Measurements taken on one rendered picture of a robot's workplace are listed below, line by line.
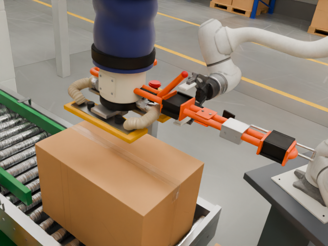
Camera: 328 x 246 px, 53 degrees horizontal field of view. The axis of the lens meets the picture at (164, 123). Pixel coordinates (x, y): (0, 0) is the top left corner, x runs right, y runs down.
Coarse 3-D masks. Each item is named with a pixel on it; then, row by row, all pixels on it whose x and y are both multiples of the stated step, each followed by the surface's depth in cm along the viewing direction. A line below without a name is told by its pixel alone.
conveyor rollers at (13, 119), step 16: (0, 112) 234; (0, 128) 218; (16, 128) 218; (32, 128) 219; (0, 144) 202; (16, 144) 202; (32, 144) 209; (16, 160) 192; (32, 160) 192; (32, 176) 182; (0, 192) 169; (48, 224) 154; (192, 224) 163
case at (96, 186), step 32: (96, 128) 153; (64, 160) 131; (96, 160) 133; (128, 160) 135; (160, 160) 137; (192, 160) 139; (64, 192) 139; (96, 192) 123; (128, 192) 119; (160, 192) 121; (192, 192) 141; (64, 224) 150; (96, 224) 132; (128, 224) 118; (160, 224) 125
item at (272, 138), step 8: (264, 136) 96; (272, 136) 96; (280, 136) 97; (264, 144) 95; (272, 144) 93; (280, 144) 93; (288, 144) 93; (256, 152) 96; (264, 152) 96; (272, 152) 94; (280, 152) 93; (288, 152) 90; (272, 160) 94; (280, 160) 94
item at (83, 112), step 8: (64, 104) 127; (72, 104) 127; (80, 104) 127; (88, 104) 123; (96, 104) 130; (72, 112) 125; (80, 112) 123; (88, 112) 123; (88, 120) 121; (96, 120) 120; (104, 120) 119; (112, 120) 120; (120, 120) 118; (104, 128) 117; (112, 128) 116; (120, 128) 116; (144, 128) 118; (120, 136) 114; (128, 136) 113; (136, 136) 114
